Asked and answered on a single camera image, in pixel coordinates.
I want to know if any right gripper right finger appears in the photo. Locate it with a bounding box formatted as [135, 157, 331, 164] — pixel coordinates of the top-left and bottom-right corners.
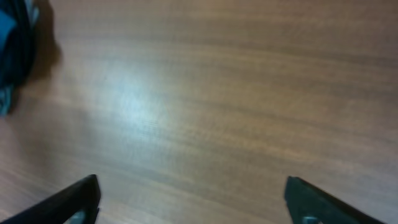
[284, 176, 383, 224]

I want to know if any black folded shirt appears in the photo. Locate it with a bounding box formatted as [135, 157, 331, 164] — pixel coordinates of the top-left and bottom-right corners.
[1, 0, 35, 87]

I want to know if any blue folded shirt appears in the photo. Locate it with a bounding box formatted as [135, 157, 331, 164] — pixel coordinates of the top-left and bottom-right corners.
[0, 11, 16, 54]

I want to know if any light grey folded shirt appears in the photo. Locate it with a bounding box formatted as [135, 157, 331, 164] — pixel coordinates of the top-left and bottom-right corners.
[1, 85, 14, 116]

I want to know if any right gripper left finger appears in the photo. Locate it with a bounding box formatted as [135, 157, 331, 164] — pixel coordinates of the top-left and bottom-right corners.
[1, 174, 101, 224]

